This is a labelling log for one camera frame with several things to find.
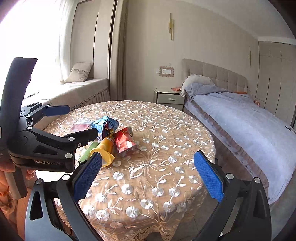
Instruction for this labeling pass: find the pink white paper card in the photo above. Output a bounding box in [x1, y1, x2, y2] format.
[70, 120, 91, 133]

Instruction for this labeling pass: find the grey bed pillow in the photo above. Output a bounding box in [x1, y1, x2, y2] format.
[181, 74, 214, 97]

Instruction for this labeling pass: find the gold wall sconce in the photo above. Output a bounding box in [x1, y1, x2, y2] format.
[169, 13, 174, 41]
[248, 46, 252, 68]

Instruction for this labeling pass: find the beige throw pillow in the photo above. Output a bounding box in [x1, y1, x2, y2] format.
[64, 62, 93, 83]

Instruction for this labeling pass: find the blue snack bag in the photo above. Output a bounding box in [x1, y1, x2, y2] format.
[90, 116, 119, 142]

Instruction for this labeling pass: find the beige wardrobe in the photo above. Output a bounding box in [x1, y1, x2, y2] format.
[255, 42, 295, 126]

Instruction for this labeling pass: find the beige window seat cushion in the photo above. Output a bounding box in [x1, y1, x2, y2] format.
[21, 78, 110, 130]

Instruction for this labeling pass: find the person's left hand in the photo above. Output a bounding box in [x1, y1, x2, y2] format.
[1, 160, 35, 180]

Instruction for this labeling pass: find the grey bedside nightstand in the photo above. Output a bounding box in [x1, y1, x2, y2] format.
[154, 88, 185, 111]

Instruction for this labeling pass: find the orange yellow snack canister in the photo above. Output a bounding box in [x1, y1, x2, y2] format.
[90, 137, 115, 167]

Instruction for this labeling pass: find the framed wall switch plate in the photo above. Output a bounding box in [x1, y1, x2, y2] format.
[159, 66, 175, 77]

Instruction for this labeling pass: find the green tube wrapper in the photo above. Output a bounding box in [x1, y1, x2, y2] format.
[78, 142, 99, 165]

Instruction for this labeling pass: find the bed with blue quilt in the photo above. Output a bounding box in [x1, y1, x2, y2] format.
[181, 82, 295, 204]

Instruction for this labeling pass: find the orange item on nightstand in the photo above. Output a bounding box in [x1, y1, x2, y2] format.
[172, 87, 181, 92]

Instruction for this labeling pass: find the white sheer curtain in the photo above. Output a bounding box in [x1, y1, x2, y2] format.
[38, 1, 78, 84]

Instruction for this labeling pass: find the beige tufted headboard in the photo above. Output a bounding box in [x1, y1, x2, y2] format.
[181, 59, 248, 92]

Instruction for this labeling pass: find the red snack bag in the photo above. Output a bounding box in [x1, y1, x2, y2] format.
[113, 126, 138, 157]

